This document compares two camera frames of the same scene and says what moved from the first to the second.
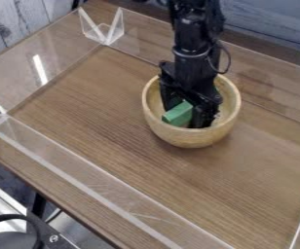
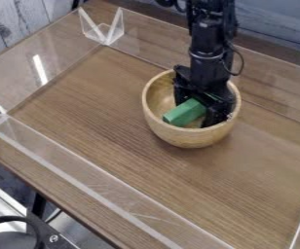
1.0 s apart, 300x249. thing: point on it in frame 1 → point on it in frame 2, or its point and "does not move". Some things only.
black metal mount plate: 52,239 does not move
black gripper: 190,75 → 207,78
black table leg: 38,205 does not move
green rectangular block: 178,115 does not move
